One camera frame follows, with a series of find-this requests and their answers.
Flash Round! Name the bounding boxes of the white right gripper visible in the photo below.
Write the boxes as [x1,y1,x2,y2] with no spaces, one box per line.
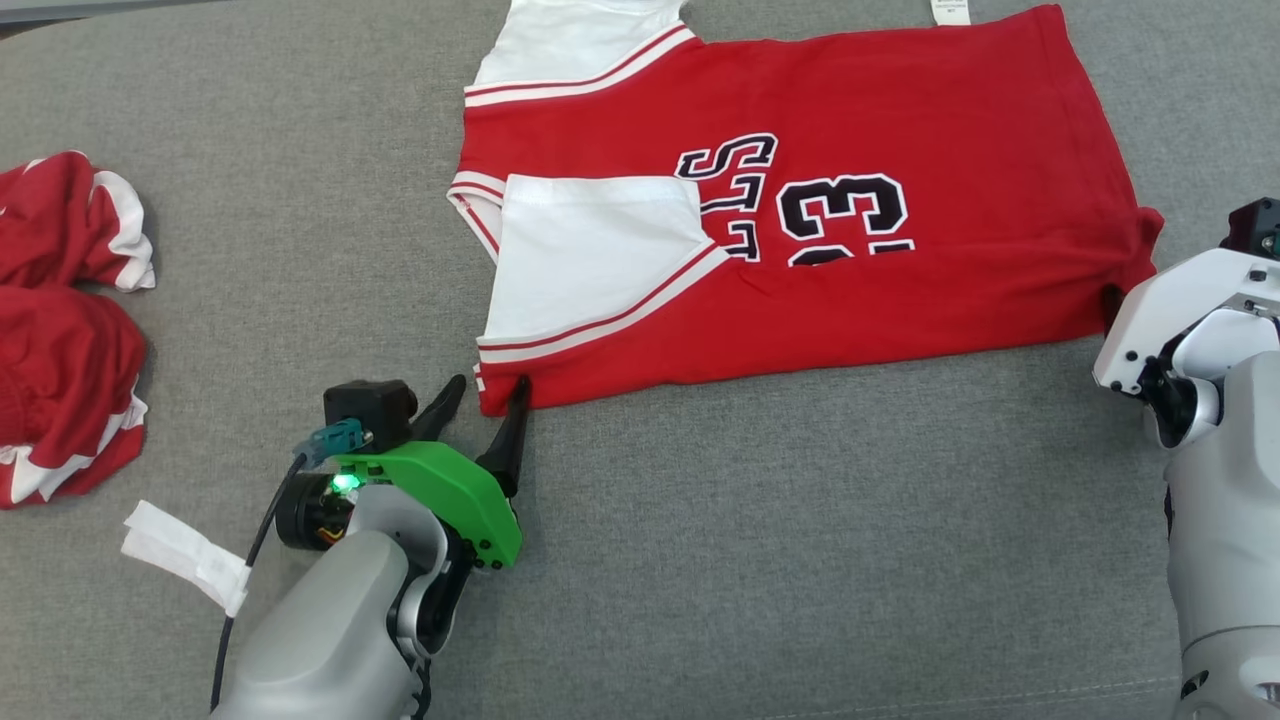
[1092,246,1280,401]

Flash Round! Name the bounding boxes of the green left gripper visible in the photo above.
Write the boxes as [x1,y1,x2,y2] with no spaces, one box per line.
[330,375,533,572]

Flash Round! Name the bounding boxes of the red basketball jersey white sleeves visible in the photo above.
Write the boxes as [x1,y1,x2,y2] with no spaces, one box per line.
[446,0,1167,419]

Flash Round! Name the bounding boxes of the red shorts white trim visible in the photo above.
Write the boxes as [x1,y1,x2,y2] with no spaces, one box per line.
[0,150,158,512]

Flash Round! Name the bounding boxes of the white fabric label strip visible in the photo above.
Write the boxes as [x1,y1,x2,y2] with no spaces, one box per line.
[121,499,252,619]

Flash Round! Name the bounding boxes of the left camera cable teal plug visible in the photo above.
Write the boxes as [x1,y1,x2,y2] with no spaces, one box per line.
[207,419,373,714]

